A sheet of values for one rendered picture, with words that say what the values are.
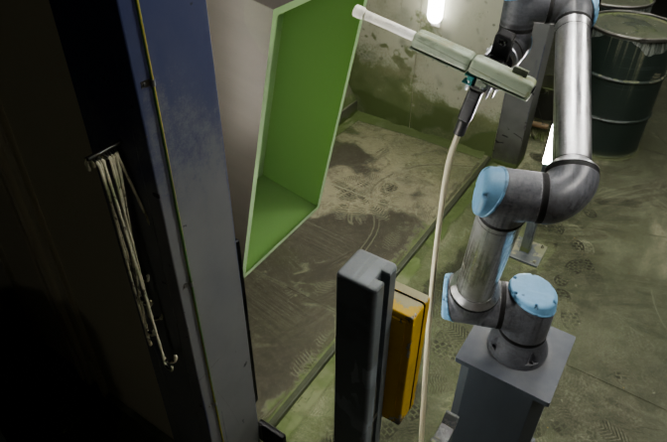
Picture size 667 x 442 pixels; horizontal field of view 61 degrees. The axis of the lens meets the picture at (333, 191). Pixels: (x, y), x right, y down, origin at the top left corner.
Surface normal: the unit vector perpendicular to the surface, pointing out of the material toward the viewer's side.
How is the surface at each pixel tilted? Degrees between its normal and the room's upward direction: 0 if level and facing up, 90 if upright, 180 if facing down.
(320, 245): 0
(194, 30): 90
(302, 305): 0
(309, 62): 90
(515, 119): 90
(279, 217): 12
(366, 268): 0
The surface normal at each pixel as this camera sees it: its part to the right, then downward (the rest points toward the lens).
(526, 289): 0.09, -0.80
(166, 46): 0.84, 0.33
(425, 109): -0.55, 0.48
